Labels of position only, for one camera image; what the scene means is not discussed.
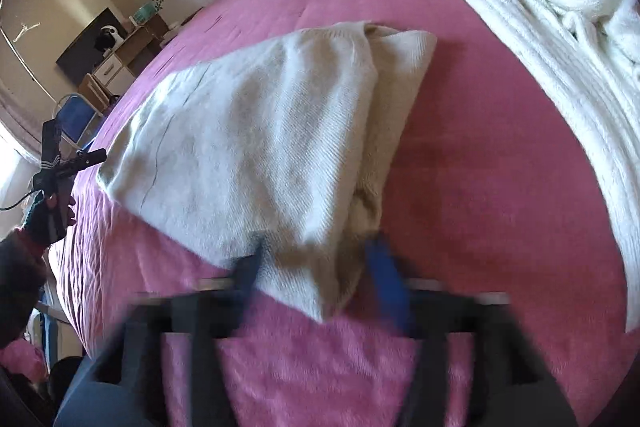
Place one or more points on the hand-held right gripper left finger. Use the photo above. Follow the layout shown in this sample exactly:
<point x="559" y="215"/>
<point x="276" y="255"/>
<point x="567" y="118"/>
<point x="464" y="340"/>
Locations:
<point x="247" y="277"/>

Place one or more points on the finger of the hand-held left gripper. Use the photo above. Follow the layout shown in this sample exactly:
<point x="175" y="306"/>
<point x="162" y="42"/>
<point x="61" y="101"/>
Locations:
<point x="82" y="159"/>

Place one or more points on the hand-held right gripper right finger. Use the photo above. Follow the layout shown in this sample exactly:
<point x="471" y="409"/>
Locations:
<point x="387" y="287"/>

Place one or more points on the beige knit sweater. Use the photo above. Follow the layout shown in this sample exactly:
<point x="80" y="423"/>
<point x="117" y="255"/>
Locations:
<point x="250" y="132"/>

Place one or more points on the person's left forearm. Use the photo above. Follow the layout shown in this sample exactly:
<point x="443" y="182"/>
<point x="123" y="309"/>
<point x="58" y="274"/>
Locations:
<point x="17" y="287"/>

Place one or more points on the white clothes hanger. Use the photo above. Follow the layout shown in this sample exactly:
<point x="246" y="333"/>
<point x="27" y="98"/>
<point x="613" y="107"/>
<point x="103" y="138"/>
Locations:
<point x="25" y="31"/>

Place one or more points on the person's left hand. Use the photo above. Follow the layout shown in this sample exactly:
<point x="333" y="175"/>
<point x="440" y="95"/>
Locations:
<point x="37" y="217"/>

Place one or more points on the blue chair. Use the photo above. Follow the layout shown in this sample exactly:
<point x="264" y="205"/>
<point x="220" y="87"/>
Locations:
<point x="75" y="117"/>

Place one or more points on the mauve curtain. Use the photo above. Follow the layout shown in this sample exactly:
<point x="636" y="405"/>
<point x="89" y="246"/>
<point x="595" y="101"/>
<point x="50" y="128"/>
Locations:
<point x="15" y="117"/>

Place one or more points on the black monitor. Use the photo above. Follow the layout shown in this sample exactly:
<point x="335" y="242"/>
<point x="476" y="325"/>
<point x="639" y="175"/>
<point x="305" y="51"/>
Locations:
<point x="75" y="62"/>

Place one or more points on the white round desk device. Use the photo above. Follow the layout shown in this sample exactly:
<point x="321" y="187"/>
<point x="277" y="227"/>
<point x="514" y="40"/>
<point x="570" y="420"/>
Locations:
<point x="107" y="38"/>

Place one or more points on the pink fleece blanket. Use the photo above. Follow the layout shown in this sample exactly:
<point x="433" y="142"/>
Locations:
<point x="475" y="207"/>

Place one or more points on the wooden desk with drawers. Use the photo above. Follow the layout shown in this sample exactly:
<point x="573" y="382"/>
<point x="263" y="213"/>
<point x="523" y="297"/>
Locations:
<point x="145" y="39"/>

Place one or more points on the teal box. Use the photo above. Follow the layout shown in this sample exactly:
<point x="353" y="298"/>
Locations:
<point x="142" y="13"/>

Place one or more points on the pink cloth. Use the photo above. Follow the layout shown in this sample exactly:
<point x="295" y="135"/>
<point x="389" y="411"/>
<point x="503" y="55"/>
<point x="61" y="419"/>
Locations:
<point x="17" y="359"/>

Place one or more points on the white fluffy knit sweater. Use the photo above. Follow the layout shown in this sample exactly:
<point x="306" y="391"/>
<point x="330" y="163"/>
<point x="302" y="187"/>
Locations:
<point x="575" y="57"/>

